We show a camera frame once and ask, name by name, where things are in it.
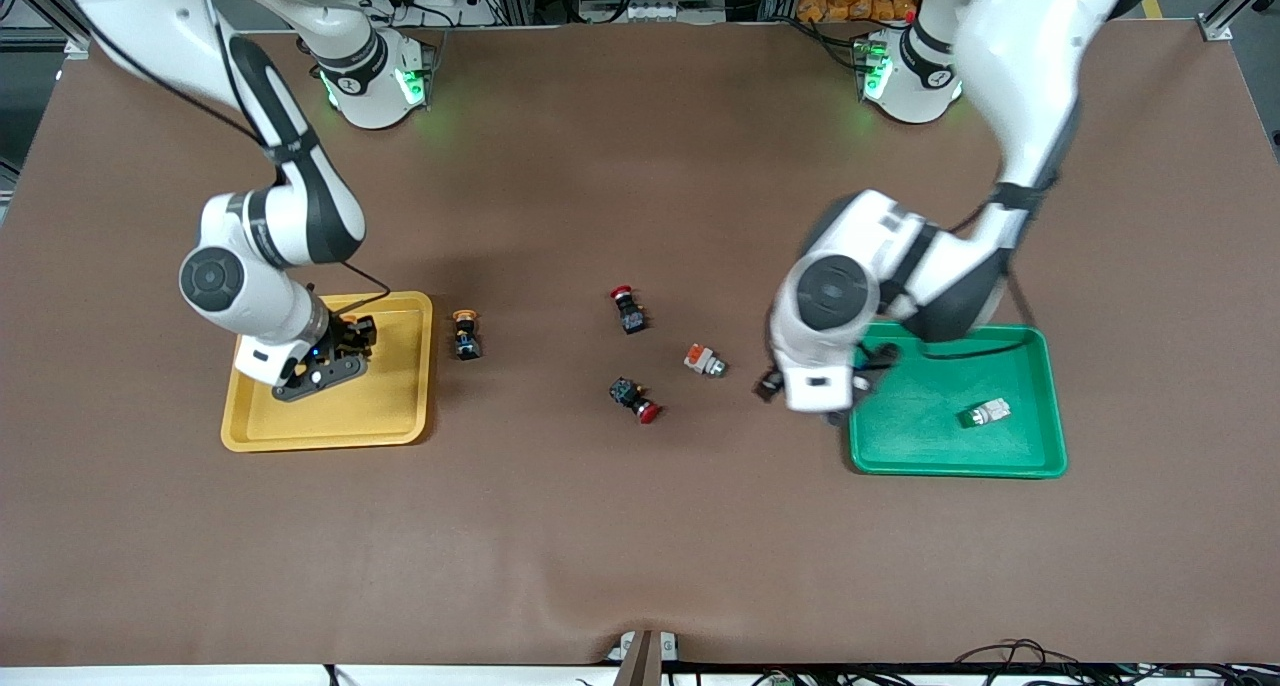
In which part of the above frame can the black cable bundle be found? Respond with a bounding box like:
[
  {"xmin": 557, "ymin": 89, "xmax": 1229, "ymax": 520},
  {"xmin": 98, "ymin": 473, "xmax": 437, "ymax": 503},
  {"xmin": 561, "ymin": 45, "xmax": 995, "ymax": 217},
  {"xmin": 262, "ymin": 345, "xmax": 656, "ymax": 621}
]
[{"xmin": 950, "ymin": 639, "xmax": 1280, "ymax": 686}]

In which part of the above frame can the red pushbutton black body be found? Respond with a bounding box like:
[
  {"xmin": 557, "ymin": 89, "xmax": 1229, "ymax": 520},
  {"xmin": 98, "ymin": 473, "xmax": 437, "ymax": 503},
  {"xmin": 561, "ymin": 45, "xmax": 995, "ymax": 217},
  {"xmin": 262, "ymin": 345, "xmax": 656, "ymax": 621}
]
[
  {"xmin": 608, "ymin": 377, "xmax": 661, "ymax": 425},
  {"xmin": 610, "ymin": 286, "xmax": 649, "ymax": 335}
]

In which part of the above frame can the yellow plastic tray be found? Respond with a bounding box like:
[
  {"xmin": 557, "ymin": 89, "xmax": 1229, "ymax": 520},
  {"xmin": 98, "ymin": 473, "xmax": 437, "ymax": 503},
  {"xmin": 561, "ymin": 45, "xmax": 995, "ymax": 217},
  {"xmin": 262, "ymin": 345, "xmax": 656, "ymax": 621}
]
[{"xmin": 220, "ymin": 291, "xmax": 435, "ymax": 454}]

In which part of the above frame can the metal table clamp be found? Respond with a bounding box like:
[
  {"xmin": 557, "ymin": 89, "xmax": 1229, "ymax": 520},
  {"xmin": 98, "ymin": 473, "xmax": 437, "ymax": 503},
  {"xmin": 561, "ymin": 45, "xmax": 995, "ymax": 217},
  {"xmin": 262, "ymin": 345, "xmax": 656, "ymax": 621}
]
[{"xmin": 605, "ymin": 629, "xmax": 681, "ymax": 686}]

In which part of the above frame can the green plastic tray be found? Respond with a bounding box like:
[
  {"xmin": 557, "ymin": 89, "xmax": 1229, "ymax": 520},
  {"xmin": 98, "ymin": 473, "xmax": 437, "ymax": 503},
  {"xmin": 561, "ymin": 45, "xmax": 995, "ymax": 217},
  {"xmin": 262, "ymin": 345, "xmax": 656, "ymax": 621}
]
[{"xmin": 842, "ymin": 322, "xmax": 1069, "ymax": 480}]

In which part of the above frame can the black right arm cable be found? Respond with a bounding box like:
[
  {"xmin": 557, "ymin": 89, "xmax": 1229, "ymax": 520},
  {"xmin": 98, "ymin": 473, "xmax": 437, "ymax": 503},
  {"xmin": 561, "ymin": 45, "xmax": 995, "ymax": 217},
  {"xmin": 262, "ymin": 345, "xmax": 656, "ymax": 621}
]
[{"xmin": 200, "ymin": 0, "xmax": 393, "ymax": 319}]

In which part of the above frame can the aluminium frame post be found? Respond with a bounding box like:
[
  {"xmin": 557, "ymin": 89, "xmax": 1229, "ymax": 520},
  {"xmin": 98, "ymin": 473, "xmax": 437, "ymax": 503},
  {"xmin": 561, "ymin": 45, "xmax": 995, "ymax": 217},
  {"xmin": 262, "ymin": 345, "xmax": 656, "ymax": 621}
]
[{"xmin": 1197, "ymin": 0, "xmax": 1280, "ymax": 42}]

